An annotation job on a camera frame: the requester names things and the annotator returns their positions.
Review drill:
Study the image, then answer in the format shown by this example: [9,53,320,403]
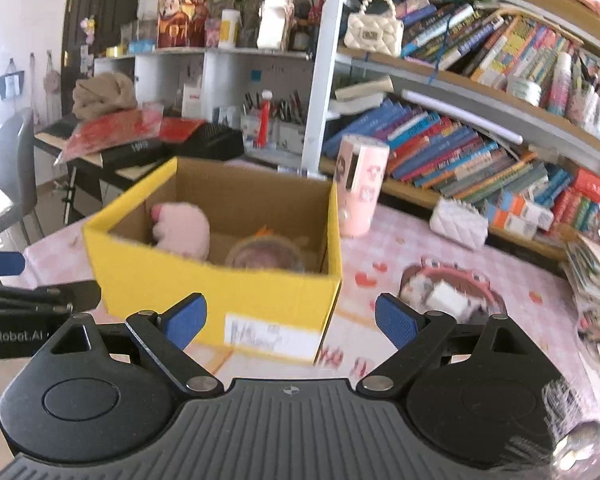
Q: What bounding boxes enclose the white charger plug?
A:
[425,280,468,316]

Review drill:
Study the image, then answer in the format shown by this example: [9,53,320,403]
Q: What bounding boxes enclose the white box red label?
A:
[182,85,203,117]

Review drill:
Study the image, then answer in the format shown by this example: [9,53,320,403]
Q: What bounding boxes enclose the white quilted pouch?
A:
[429,196,490,251]

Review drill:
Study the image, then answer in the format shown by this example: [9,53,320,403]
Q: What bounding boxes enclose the white pen holder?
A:
[277,120,306,153]
[240,110,262,143]

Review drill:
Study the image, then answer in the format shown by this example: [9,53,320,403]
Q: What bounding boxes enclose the white tube lamp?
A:
[401,89,524,146]

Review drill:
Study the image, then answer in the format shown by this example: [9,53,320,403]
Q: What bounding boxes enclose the brown bundled cloth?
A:
[72,72,138,121]

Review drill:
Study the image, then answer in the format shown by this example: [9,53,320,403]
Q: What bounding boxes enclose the pink cylindrical container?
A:
[334,134,391,238]

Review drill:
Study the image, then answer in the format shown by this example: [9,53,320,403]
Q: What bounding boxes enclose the white orange carton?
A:
[485,210,538,241]
[500,191,556,228]

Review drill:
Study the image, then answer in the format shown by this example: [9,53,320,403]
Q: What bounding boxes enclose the pink plush pig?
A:
[150,201,212,261]

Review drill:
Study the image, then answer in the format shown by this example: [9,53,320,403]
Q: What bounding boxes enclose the white round jar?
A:
[507,76,543,107]

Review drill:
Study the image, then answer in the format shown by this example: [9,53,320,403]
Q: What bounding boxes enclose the black keyboard case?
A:
[100,137,163,166]

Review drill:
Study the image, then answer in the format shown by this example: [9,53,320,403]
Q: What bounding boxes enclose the small white packet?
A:
[400,275,431,306]

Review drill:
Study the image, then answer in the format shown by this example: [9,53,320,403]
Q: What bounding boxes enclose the yellow cardboard box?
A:
[82,156,343,366]

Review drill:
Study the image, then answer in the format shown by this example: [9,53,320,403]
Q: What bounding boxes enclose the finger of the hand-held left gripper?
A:
[0,252,26,277]
[0,280,102,314]

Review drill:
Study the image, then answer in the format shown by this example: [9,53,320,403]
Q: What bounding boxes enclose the row of colourful books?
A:
[322,97,576,211]

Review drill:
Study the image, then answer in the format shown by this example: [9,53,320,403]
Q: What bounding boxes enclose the fortune god figure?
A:
[156,0,211,50]

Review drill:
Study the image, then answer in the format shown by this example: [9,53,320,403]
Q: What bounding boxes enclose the stack of paper booklets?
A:
[565,235,600,321]

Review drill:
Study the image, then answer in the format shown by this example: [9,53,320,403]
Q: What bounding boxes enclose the pink checked tablecloth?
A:
[25,200,600,461]

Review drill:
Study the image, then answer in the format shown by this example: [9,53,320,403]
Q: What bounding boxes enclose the black side table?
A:
[32,120,151,226]

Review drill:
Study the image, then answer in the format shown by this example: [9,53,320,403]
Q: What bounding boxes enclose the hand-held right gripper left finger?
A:
[45,292,224,397]

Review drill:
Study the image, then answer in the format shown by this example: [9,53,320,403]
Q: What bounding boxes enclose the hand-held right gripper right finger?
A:
[357,294,531,397]

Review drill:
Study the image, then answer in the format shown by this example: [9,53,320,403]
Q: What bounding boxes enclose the white paper bag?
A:
[256,0,296,52]

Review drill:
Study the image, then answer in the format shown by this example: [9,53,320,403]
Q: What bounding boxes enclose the red paper sheets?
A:
[55,107,206,163]

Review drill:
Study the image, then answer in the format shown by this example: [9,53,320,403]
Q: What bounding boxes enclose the black keyboard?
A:
[167,121,246,161]

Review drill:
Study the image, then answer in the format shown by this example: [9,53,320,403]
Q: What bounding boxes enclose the hanging tote bag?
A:
[0,57,26,101]

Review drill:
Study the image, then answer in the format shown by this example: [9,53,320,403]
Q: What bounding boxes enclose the cream quilted handbag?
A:
[344,0,405,57]

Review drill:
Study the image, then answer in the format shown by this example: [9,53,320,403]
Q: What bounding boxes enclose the grey office chair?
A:
[0,110,43,251]

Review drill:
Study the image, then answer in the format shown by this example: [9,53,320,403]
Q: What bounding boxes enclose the clear plastic wrap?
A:
[545,375,600,471]

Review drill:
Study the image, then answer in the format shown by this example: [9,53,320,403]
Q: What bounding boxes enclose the red boxed book set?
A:
[550,167,600,241]

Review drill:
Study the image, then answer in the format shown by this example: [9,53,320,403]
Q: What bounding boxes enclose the row of slanted books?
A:
[400,0,581,91]

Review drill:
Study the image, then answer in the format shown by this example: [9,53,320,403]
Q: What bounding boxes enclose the white bottle yellow label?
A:
[219,9,242,50]

